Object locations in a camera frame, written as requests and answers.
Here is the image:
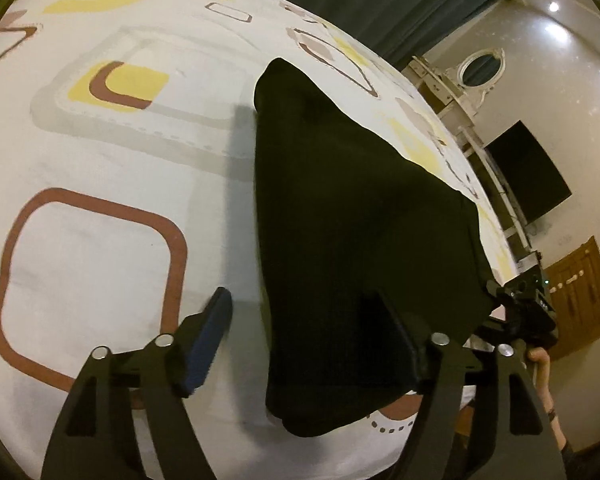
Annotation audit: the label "brown wooden door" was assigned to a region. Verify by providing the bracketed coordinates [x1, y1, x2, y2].
[545, 236, 600, 361]

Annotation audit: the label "oval vanity mirror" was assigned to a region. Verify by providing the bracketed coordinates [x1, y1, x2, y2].
[456, 49, 506, 89]

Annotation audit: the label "patterned white bed sheet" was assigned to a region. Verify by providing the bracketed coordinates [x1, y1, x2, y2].
[0, 0, 516, 479]

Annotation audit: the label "black pants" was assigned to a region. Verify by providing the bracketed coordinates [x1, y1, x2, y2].
[254, 58, 494, 438]

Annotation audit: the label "white vanity dresser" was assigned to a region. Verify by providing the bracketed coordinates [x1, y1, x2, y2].
[405, 49, 534, 264]

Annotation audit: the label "black wall television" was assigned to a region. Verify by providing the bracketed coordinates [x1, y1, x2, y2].
[486, 120, 572, 223]

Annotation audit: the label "person's right hand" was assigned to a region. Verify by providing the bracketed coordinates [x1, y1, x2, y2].
[527, 347, 554, 412]

